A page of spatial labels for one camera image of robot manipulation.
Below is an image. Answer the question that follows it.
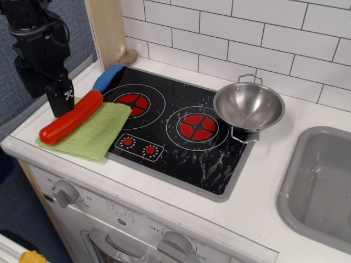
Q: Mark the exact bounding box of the small stainless steel pan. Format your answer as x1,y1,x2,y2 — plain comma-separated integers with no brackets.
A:
213,73,285,144

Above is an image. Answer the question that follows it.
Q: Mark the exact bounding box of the black toy stove top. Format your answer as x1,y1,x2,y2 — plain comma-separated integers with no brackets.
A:
103,68,251,202

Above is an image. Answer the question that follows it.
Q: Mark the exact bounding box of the red and blue spatula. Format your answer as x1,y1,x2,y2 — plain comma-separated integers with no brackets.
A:
39,64,123,146

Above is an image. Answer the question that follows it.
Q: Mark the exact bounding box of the white toy oven front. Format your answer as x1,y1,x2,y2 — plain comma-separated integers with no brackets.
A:
31,167,278,262

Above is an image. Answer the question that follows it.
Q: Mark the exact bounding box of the beige wooden post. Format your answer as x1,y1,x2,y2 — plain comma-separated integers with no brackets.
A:
84,0,127,72

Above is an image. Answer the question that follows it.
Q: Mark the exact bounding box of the grey timer knob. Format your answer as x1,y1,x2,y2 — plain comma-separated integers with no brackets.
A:
52,180,80,208

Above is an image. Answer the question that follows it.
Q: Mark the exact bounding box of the grey sink basin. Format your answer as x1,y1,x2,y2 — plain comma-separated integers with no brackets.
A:
276,127,350,254

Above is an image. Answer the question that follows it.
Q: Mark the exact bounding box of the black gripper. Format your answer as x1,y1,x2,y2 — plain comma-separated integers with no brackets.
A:
12,19,75,118

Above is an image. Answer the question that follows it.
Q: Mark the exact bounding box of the grey oven knob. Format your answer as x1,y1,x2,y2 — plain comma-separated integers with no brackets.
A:
157,231,193,262

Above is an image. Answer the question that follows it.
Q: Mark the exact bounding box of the green cloth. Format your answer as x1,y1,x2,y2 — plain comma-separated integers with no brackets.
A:
36,102,132,162

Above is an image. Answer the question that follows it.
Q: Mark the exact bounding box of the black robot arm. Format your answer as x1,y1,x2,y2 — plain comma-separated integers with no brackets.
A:
1,1,75,118

